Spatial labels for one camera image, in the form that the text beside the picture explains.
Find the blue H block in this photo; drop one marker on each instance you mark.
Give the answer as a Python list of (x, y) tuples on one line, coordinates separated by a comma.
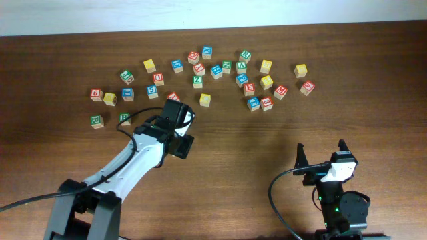
[(216, 72)]

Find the red K block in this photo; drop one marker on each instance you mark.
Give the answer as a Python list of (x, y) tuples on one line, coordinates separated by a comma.
[(173, 96)]

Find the green B block far left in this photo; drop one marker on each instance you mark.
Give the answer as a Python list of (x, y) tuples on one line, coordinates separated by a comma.
[(96, 121)]

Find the red 3 block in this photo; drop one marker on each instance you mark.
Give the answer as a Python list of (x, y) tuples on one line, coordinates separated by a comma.
[(266, 103)]

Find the green Z block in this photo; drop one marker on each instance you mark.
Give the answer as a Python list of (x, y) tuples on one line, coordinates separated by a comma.
[(197, 82)]

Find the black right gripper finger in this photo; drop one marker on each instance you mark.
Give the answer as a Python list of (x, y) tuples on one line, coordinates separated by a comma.
[(301, 160), (342, 145)]

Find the red E block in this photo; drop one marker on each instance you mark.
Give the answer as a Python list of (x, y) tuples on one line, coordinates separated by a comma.
[(248, 89)]

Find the red A block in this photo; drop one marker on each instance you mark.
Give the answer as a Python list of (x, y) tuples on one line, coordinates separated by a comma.
[(307, 88)]

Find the green N block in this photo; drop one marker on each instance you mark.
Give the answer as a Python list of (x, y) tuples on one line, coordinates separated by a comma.
[(226, 67)]

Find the blue D block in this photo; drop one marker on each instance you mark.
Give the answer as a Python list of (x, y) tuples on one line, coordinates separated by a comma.
[(177, 66)]

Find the yellow C block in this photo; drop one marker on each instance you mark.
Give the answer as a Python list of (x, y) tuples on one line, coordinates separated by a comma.
[(205, 100)]

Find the yellow block far right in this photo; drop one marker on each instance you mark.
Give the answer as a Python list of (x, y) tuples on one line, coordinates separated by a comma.
[(300, 70)]

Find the blue block left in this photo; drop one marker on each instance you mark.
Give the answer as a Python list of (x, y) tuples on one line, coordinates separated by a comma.
[(127, 94)]

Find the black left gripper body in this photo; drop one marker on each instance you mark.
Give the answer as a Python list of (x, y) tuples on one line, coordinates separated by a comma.
[(183, 146)]

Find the red O block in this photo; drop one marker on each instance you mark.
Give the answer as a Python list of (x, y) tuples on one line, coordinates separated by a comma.
[(193, 57)]

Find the green J block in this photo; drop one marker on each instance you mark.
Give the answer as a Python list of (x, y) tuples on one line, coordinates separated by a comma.
[(127, 77)]

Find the red M block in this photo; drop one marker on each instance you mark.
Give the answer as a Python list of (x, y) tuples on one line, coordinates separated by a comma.
[(280, 92)]

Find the green b block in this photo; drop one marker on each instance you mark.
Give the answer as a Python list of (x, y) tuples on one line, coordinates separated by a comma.
[(96, 121), (125, 119)]

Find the red U block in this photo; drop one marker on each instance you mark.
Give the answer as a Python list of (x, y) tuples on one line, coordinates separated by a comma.
[(158, 79)]

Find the blue 5 block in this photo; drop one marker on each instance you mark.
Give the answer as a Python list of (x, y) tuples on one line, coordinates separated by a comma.
[(152, 92)]

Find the red Y block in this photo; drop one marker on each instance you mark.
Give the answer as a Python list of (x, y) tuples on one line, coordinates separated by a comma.
[(199, 69)]

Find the blue X block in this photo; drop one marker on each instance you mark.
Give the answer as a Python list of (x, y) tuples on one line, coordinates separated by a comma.
[(207, 52)]

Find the green R block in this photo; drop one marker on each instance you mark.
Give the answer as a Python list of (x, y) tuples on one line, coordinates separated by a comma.
[(245, 56)]

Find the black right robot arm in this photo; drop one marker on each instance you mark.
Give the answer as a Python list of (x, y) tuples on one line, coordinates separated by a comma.
[(344, 212)]

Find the green V block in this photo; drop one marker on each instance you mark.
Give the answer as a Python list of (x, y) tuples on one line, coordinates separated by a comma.
[(241, 67)]

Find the yellow block upper right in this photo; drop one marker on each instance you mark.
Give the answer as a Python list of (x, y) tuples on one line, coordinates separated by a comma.
[(265, 66)]

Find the red 6 block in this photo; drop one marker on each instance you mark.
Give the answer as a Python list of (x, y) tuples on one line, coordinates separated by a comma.
[(96, 94)]

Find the yellow block upper left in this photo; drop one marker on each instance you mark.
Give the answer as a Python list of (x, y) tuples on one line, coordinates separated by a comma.
[(149, 65)]

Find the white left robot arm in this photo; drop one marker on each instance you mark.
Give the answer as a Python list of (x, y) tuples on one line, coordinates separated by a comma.
[(91, 209)]

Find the blue T block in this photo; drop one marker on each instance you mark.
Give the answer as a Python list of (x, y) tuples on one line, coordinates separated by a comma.
[(253, 104)]

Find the blue P block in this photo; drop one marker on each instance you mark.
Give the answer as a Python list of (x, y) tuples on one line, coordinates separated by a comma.
[(241, 79)]

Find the yellow block far left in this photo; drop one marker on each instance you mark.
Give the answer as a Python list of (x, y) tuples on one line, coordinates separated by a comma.
[(110, 99)]

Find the yellow block middle right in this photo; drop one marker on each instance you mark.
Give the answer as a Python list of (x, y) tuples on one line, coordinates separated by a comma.
[(266, 82)]

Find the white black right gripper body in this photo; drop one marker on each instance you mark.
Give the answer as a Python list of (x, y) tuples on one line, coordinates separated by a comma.
[(313, 178)]

